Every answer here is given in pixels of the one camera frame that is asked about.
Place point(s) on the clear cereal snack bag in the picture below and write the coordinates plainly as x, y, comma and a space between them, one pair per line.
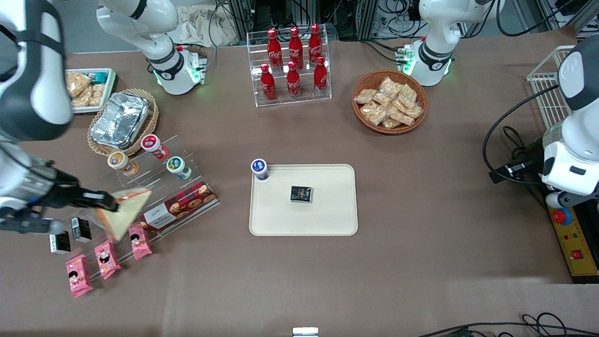
407, 95
391, 123
390, 86
414, 111
401, 115
365, 96
374, 113

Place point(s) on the round wicker basket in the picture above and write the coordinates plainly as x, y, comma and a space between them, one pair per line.
369, 77

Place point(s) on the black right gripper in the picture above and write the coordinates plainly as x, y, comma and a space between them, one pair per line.
62, 193

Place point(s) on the orange lid cup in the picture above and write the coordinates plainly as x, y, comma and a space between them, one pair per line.
117, 160

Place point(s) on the crumpled beige cloth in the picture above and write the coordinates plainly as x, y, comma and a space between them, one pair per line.
201, 25

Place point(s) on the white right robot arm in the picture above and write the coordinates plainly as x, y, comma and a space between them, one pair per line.
32, 93

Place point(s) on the clear acrylic stepped stand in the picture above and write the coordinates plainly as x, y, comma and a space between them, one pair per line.
154, 178

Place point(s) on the oval wicker basket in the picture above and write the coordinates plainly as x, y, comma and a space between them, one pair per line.
152, 117

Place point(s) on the aluminium foil container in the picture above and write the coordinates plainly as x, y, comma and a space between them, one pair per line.
120, 120

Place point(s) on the yellow emergency stop box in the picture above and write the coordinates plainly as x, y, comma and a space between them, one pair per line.
573, 243

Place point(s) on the teal snack packet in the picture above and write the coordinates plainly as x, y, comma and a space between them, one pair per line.
99, 76

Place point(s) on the small silver device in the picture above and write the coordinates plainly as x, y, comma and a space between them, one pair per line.
305, 332

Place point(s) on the clear rice cracker bag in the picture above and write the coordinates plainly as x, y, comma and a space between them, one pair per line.
97, 95
83, 99
77, 82

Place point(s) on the white plastic bin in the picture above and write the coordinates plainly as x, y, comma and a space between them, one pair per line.
111, 89

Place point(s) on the green lid cup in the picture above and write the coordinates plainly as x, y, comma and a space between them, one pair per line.
175, 164

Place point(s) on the aluminium frame rack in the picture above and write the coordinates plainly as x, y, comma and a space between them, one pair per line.
355, 18

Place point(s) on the small black snack box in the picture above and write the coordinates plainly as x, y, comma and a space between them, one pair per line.
301, 194

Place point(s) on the red cola bottle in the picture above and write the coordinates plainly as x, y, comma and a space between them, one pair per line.
274, 49
295, 47
315, 44
320, 79
293, 83
268, 86

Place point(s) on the red lid cup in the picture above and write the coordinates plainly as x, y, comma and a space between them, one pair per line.
151, 142

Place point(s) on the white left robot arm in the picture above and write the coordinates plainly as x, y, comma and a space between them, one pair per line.
573, 154

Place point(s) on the blue lid cup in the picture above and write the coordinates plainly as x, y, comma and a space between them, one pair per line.
259, 167

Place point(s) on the pink snack packet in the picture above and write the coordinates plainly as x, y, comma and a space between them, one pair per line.
78, 276
107, 258
139, 243

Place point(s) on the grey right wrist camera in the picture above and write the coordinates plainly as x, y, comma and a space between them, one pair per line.
32, 226

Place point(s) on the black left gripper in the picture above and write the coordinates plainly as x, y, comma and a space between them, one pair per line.
532, 150

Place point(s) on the triangle sandwich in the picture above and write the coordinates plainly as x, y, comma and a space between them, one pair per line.
128, 213

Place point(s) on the clear acrylic bottle rack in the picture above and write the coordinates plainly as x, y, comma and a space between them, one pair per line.
292, 102

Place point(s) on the small black drink carton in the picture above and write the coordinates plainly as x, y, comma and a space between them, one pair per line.
60, 243
82, 230

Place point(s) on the red plaid cookie box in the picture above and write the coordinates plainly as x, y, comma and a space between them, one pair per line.
180, 205

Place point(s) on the beige plastic tray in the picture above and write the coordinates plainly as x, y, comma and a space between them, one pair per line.
327, 215

